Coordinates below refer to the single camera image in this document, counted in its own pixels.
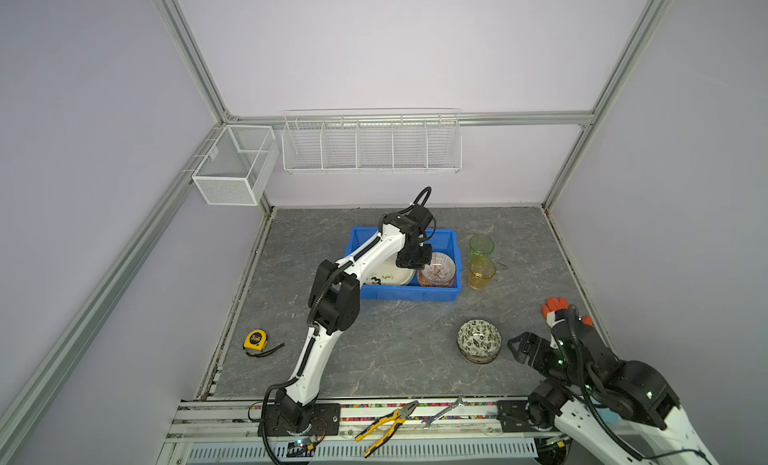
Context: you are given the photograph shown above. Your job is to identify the pink striped bowl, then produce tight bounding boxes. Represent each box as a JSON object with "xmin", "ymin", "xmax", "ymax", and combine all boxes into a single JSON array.
[{"xmin": 417, "ymin": 252, "xmax": 457, "ymax": 288}]

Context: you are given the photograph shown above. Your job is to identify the yellow tape measure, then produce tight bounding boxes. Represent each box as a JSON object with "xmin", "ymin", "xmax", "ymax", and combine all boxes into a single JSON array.
[{"xmin": 243, "ymin": 329, "xmax": 285, "ymax": 358}]

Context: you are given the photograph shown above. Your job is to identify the silver wrench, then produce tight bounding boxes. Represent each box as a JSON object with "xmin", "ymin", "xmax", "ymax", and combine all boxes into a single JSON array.
[{"xmin": 422, "ymin": 396, "xmax": 465, "ymax": 430}]

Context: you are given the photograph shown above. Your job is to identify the yellow black pliers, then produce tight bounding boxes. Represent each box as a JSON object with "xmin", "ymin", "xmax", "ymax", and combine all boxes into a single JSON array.
[{"xmin": 354, "ymin": 400, "xmax": 420, "ymax": 459}]

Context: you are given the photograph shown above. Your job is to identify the red work glove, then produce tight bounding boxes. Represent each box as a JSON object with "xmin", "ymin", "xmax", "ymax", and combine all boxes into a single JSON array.
[{"xmin": 541, "ymin": 297, "xmax": 594, "ymax": 329}]

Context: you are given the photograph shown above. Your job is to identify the green glass cup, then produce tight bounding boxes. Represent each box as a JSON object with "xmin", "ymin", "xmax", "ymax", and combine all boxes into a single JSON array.
[{"xmin": 469, "ymin": 234, "xmax": 495, "ymax": 261}]

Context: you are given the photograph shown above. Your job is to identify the cream floral plate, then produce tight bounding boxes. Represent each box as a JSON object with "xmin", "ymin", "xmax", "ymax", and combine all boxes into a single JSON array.
[{"xmin": 365, "ymin": 255, "xmax": 416, "ymax": 286}]

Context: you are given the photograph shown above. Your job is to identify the blue plastic bin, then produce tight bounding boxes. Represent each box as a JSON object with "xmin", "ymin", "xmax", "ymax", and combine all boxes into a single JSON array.
[{"xmin": 337, "ymin": 224, "xmax": 462, "ymax": 302}]

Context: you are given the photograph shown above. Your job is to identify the white wire wall rack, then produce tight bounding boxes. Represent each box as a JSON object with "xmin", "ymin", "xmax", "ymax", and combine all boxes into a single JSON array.
[{"xmin": 282, "ymin": 108, "xmax": 463, "ymax": 174}]

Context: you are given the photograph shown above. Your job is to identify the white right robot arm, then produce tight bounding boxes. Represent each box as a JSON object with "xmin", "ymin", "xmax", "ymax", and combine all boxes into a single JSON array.
[{"xmin": 507, "ymin": 297, "xmax": 717, "ymax": 464}]

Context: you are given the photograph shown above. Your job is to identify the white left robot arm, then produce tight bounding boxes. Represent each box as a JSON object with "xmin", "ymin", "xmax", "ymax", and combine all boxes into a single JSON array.
[{"xmin": 260, "ymin": 186, "xmax": 436, "ymax": 433}]

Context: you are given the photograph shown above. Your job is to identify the white mesh box basket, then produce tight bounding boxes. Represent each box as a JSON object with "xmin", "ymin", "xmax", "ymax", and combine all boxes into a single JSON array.
[{"xmin": 192, "ymin": 125, "xmax": 279, "ymax": 207}]

